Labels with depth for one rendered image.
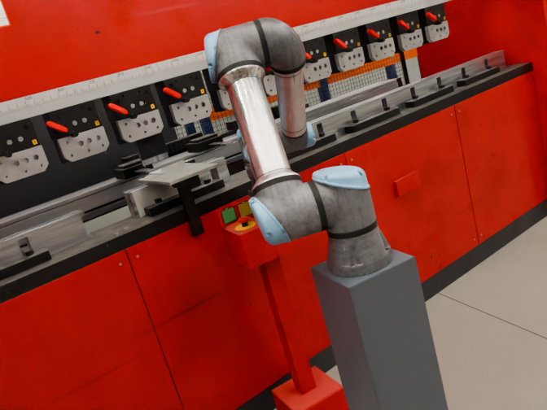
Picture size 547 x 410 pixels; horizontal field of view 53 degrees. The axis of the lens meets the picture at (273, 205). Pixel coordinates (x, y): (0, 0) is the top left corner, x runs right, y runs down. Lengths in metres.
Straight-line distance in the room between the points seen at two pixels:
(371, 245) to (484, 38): 2.38
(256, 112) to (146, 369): 1.01
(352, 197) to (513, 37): 2.31
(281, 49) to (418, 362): 0.80
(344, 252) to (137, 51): 1.06
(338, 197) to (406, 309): 0.31
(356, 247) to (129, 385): 0.99
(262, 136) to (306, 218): 0.21
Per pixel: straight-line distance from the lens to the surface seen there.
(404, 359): 1.33
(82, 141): 1.84
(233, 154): 2.38
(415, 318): 1.31
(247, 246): 1.72
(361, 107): 2.48
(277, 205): 1.16
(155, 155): 1.96
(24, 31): 1.85
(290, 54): 1.36
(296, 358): 1.98
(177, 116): 1.96
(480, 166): 2.93
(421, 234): 2.61
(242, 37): 1.32
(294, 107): 1.51
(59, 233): 1.85
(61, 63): 1.85
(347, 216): 1.19
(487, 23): 3.43
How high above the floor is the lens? 1.28
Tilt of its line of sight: 15 degrees down
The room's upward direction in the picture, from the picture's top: 16 degrees counter-clockwise
